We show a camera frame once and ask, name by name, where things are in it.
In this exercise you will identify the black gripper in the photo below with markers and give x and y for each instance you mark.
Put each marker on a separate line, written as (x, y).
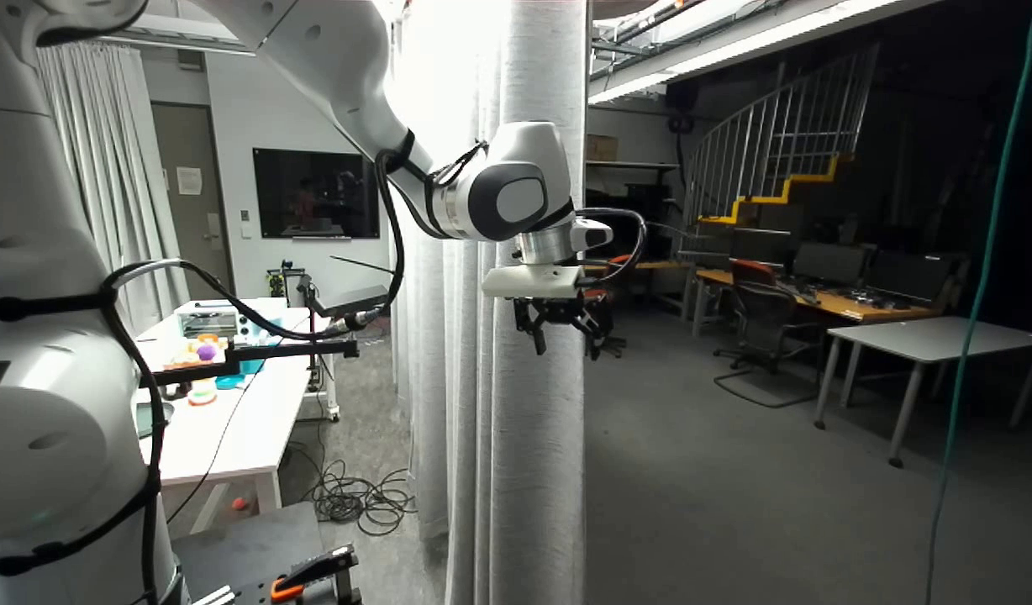
(558, 314)

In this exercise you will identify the grey-white fabric curtain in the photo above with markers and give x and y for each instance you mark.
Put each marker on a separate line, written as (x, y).
(537, 470)

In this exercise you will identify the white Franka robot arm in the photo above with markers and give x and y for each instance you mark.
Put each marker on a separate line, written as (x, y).
(46, 447)

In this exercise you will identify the pleated white background curtain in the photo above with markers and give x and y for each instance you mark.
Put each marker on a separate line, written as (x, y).
(114, 189)

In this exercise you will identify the orange office chair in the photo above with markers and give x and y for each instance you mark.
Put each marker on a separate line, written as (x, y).
(611, 299)

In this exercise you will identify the long wooden desk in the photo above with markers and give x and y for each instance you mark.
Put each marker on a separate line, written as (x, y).
(660, 265)

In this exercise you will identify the black shelf unit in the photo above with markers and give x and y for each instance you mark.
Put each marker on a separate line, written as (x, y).
(655, 189)

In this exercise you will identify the cardboard box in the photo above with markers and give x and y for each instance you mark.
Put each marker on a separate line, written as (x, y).
(602, 146)

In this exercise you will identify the black chair with orange headrest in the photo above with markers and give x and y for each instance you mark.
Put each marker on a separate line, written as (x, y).
(761, 321)

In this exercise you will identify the staircase with yellow trim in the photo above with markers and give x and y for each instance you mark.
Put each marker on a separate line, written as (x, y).
(769, 201)

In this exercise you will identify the black upright stand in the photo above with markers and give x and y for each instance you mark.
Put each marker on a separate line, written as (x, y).
(312, 336)

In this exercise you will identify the small dark computer monitor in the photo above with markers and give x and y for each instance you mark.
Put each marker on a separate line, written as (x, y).
(827, 263)

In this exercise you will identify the black horizontal rod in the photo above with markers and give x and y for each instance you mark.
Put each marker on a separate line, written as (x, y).
(291, 351)

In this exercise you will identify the wooden desk with monitors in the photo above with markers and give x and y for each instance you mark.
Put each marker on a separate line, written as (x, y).
(862, 304)

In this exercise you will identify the white work table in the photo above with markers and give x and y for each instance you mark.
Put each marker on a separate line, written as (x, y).
(256, 413)

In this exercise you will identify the teal flat tray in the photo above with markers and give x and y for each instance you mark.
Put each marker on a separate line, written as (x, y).
(239, 377)

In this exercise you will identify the long ceiling light bar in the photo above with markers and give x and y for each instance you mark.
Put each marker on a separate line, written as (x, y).
(737, 44)

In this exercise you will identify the orange and black clamp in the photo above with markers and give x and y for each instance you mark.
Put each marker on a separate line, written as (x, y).
(313, 576)

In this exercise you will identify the wide dark computer monitor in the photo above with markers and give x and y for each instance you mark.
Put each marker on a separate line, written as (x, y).
(911, 278)

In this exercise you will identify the purple toy ball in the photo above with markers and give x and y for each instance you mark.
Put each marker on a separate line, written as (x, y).
(207, 351)

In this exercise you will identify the clear plastic box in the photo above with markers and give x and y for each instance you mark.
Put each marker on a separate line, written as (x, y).
(207, 321)

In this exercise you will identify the grey table with metal legs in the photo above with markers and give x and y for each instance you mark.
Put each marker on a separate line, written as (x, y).
(928, 336)

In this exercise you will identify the small orange ball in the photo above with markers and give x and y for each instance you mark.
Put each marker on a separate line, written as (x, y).
(239, 506)

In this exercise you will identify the grey door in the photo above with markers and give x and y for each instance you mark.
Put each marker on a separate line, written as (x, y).
(198, 239)

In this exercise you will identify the black mounting platform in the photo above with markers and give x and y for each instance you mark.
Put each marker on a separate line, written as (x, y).
(247, 555)

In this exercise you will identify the white paper door sign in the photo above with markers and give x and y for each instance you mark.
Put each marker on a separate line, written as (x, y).
(190, 183)

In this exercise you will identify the black wall display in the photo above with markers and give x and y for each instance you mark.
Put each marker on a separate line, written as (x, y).
(313, 195)

